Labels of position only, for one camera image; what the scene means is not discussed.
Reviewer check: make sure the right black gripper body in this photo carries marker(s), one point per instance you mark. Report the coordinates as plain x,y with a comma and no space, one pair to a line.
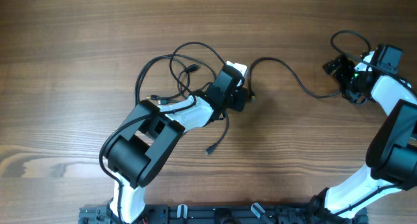
349,81

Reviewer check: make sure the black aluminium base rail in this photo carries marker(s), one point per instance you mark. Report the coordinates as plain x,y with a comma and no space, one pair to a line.
164,214

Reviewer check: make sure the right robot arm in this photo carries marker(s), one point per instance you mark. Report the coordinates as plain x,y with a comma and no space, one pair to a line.
390,165

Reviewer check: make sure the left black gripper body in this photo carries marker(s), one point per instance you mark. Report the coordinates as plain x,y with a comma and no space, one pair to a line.
238,100

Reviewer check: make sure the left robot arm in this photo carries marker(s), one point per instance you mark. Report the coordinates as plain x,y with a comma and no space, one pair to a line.
138,149

